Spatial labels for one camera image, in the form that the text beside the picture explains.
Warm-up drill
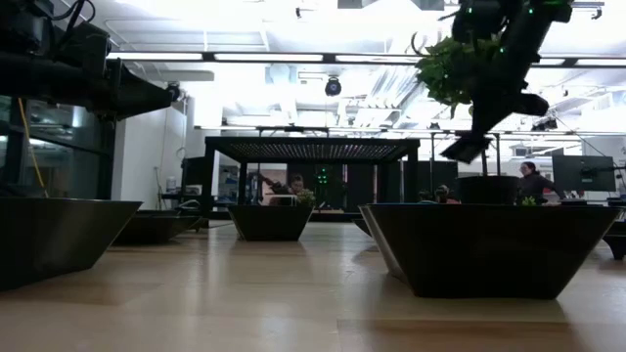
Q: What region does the black perforated metal rack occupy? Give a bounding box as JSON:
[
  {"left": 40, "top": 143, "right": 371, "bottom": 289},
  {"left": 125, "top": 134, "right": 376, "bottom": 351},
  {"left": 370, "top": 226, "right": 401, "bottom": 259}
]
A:
[{"left": 203, "top": 136, "right": 422, "bottom": 231}]

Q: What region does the thin yellow cable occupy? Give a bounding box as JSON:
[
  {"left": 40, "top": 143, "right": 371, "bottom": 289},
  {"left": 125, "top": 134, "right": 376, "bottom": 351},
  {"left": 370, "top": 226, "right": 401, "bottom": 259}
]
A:
[{"left": 17, "top": 97, "right": 50, "bottom": 199}]

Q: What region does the green plant in black pot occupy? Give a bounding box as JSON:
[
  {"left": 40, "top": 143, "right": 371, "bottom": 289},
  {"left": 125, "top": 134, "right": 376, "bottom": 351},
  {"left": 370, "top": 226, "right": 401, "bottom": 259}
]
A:
[{"left": 414, "top": 34, "right": 521, "bottom": 206}]

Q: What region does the black computer monitor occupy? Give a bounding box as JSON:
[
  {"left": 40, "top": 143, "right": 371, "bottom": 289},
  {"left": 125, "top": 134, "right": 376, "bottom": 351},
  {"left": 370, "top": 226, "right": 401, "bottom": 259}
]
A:
[{"left": 552, "top": 154, "right": 617, "bottom": 193}]

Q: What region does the black aluminium table frame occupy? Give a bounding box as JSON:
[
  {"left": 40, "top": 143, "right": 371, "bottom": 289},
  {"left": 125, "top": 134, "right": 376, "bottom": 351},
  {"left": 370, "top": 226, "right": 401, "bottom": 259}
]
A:
[{"left": 312, "top": 210, "right": 366, "bottom": 224}]

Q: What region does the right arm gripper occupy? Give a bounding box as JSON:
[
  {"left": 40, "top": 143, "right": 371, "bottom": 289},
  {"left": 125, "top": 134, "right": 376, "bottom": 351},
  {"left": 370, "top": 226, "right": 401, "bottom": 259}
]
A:
[{"left": 441, "top": 58, "right": 552, "bottom": 165}]

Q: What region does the long ceiling light strip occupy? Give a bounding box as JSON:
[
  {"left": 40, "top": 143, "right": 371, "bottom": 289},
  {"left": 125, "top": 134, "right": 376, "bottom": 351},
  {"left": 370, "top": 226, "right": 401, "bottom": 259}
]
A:
[{"left": 105, "top": 50, "right": 626, "bottom": 68}]

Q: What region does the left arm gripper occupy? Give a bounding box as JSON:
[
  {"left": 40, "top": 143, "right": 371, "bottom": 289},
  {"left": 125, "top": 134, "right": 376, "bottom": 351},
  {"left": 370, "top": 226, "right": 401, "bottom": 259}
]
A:
[{"left": 63, "top": 22, "right": 173, "bottom": 121}]

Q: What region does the person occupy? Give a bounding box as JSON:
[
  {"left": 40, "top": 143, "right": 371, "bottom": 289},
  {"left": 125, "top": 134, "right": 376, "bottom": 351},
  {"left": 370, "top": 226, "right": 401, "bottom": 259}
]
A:
[
  {"left": 273, "top": 173, "right": 307, "bottom": 206},
  {"left": 516, "top": 160, "right": 563, "bottom": 201},
  {"left": 434, "top": 184, "right": 461, "bottom": 205}
]

